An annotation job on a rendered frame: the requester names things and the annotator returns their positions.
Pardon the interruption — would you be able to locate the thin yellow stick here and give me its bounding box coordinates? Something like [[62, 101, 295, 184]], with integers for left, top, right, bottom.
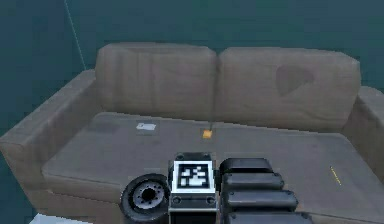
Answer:
[[329, 165, 343, 186]]

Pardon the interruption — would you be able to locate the brown two-seat sofa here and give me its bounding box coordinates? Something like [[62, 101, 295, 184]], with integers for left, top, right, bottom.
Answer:
[[0, 41, 384, 224]]

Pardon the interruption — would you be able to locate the small white flat object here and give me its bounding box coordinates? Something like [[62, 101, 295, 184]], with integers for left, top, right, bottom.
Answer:
[[135, 122, 157, 132]]

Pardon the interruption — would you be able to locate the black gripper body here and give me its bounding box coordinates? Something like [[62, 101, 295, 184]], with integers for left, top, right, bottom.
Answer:
[[119, 172, 172, 224]]

